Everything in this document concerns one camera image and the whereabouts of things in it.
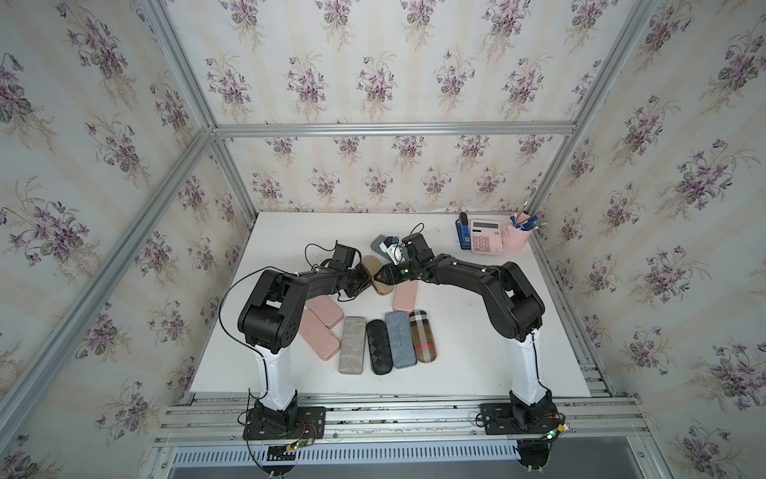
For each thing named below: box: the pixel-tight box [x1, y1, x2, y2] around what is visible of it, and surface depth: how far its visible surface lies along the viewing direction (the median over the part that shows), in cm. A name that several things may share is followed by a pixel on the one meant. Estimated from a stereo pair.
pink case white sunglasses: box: [392, 279, 418, 313], surface depth 96 cm
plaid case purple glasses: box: [408, 309, 438, 364], surface depth 86 cm
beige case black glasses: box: [366, 319, 394, 376], surface depth 84 cm
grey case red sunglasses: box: [338, 315, 368, 376], surface depth 85 cm
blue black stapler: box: [455, 211, 472, 251], surface depth 114 cm
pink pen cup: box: [501, 223, 534, 252], surface depth 107 cm
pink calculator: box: [470, 218, 505, 256], surface depth 113 cm
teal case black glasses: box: [384, 310, 418, 370], surface depth 86 cm
